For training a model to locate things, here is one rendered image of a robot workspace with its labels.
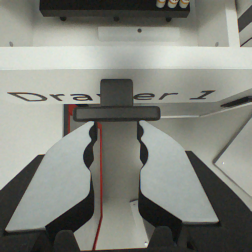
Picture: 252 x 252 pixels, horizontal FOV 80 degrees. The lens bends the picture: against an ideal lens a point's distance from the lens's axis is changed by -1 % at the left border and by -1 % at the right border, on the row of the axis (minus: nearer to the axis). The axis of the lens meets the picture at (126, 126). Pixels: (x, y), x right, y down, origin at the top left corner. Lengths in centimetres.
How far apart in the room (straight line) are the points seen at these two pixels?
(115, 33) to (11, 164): 27
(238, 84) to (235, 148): 109
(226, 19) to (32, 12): 24
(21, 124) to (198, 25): 32
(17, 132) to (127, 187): 86
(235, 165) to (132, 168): 69
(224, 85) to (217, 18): 8
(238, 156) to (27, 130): 121
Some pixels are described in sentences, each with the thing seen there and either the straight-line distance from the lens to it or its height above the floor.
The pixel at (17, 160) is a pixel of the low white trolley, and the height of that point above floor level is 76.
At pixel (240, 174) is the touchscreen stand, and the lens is 130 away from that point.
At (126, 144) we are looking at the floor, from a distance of 104.
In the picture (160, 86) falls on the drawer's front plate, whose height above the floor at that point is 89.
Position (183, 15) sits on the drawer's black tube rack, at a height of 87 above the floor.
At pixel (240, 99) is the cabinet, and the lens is 70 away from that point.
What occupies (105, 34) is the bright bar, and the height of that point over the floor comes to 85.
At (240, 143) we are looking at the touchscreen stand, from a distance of 129.
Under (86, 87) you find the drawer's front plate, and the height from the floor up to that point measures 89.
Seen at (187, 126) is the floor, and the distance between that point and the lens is 114.
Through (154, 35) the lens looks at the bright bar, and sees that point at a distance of 23.
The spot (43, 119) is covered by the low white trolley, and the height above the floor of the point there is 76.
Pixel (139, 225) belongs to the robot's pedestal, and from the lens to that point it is 117.
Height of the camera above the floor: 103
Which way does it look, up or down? 85 degrees down
